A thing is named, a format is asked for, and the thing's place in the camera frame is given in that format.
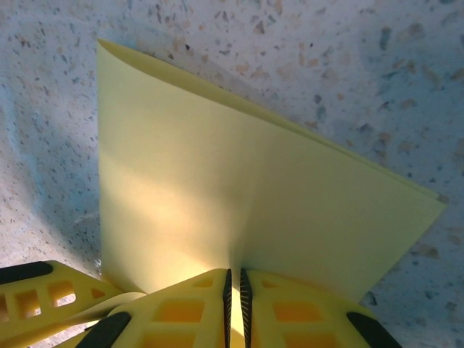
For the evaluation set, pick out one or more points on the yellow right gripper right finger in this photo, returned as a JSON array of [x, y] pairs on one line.
[[308, 319]]

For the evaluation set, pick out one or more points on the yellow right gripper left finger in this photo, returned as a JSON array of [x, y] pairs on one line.
[[174, 319]]

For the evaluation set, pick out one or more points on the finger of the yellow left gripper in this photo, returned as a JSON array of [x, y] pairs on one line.
[[36, 297]]

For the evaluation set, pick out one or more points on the yellow cloth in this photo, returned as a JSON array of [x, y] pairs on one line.
[[217, 163]]

